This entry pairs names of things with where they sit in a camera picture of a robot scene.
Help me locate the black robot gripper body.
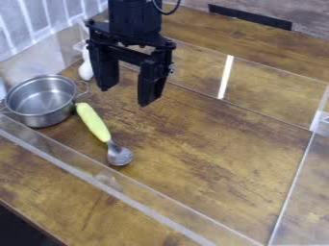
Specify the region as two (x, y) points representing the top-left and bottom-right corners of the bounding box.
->
(85, 20), (176, 75)

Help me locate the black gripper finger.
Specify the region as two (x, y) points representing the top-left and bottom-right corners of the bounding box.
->
(137, 60), (167, 107)
(86, 43), (119, 91)

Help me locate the green handled metal spoon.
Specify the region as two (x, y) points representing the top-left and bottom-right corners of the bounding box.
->
(76, 103), (133, 166)

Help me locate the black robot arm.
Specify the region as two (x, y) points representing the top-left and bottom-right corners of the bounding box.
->
(84, 0), (176, 107)

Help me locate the white toy mushroom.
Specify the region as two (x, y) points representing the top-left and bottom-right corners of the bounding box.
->
(78, 48), (93, 81)

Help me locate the clear acrylic back barrier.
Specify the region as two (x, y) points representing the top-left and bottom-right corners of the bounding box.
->
(72, 18), (329, 132)

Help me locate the clear acrylic barrier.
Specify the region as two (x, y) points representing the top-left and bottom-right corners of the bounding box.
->
(267, 86), (329, 246)
(0, 113), (262, 246)
(72, 18), (329, 132)

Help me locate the small silver metal pot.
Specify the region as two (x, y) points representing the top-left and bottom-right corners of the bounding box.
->
(0, 75), (89, 128)

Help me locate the black bar on table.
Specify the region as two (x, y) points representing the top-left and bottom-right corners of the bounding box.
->
(208, 4), (292, 31)

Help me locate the clear acrylic front barrier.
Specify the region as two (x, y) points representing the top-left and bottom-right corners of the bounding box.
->
(0, 113), (262, 246)

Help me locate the clear acrylic right barrier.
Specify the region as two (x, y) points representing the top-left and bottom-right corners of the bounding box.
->
(267, 86), (329, 246)

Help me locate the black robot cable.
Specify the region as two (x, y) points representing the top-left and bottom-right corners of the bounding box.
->
(151, 0), (181, 16)

